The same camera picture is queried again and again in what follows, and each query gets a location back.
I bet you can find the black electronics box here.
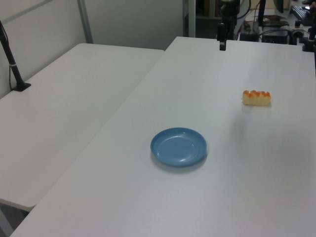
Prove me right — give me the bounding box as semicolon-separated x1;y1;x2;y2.
261;29;290;44

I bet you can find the black cable on stand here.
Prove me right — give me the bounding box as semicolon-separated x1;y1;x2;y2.
0;23;16;91

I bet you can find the black computer keyboard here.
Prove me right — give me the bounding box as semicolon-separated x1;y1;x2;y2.
290;5;313;26

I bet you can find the black camera stand pole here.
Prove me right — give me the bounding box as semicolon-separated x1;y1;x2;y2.
0;20;32;92

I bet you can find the bread with orange topping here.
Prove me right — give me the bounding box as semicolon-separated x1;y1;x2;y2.
241;89;272;107

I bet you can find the black monitor stand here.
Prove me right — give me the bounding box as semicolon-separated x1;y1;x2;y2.
256;0;289;28

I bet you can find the blue round plate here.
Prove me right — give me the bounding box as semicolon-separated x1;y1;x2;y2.
150;127;207;168

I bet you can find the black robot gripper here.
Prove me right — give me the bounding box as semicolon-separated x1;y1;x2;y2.
217;0;240;51

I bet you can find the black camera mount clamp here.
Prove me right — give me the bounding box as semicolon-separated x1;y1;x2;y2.
301;24;316;53

